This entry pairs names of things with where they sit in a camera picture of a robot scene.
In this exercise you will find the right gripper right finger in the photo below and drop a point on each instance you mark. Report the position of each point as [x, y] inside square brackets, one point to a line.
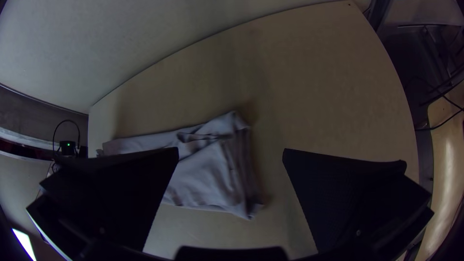
[344, 195]

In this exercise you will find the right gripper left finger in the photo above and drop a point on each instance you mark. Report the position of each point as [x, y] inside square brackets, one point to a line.
[108, 195]

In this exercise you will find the grey t-shirt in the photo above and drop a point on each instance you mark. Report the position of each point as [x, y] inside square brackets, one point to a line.
[210, 170]

